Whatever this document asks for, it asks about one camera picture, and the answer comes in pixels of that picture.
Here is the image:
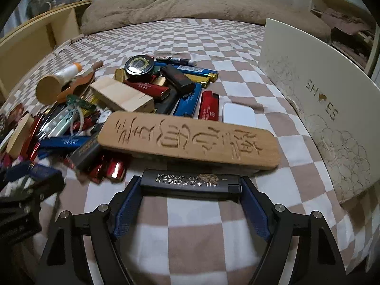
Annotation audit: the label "black lighter white numbers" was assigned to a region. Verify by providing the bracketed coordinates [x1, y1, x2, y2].
[140, 169, 242, 199]

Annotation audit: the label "checkered bed sheet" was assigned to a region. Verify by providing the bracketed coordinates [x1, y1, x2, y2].
[2, 19, 379, 284]

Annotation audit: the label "carved wooden plaque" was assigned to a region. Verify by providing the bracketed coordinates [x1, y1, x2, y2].
[97, 111, 281, 170]

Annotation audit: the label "white rounded case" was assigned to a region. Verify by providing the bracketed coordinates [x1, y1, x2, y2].
[222, 102, 256, 127]

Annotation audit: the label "white shoe box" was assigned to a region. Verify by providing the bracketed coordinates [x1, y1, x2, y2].
[259, 19, 379, 203]

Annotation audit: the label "long plain wooden block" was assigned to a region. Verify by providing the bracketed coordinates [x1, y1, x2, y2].
[90, 75, 155, 113]

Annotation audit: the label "round wooden cylinder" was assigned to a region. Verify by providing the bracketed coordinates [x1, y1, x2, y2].
[35, 74, 63, 105]

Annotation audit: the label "brown leather sleeve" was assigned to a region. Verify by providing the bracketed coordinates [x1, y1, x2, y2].
[57, 71, 95, 104]

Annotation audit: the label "red lighter white logo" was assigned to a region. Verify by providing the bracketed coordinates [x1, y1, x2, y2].
[198, 91, 219, 121]

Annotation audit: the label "round black tin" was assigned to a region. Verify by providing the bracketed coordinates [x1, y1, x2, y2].
[124, 55, 155, 82]

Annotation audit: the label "wooden bedside shelf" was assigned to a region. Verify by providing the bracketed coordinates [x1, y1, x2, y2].
[1, 0, 91, 100]

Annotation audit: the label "beige fluffy blanket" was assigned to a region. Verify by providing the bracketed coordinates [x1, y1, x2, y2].
[80, 0, 330, 41]

